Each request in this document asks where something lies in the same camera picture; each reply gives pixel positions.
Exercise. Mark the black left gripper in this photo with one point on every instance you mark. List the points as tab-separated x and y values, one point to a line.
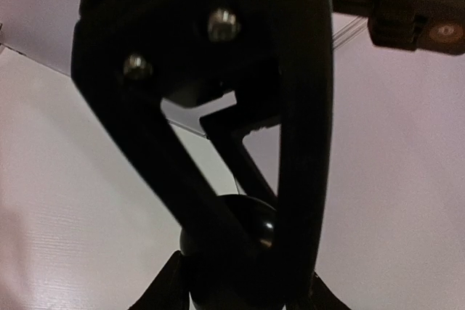
193	51

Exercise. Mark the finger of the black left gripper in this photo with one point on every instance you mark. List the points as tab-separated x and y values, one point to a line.
305	125
131	113

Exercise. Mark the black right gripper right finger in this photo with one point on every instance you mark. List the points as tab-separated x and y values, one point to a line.
320	297

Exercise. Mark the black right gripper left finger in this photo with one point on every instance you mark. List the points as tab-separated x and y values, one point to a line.
168	291

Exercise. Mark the black oval charging case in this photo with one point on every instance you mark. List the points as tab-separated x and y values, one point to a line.
235	278

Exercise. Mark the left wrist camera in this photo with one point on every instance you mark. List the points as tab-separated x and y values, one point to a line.
432	25

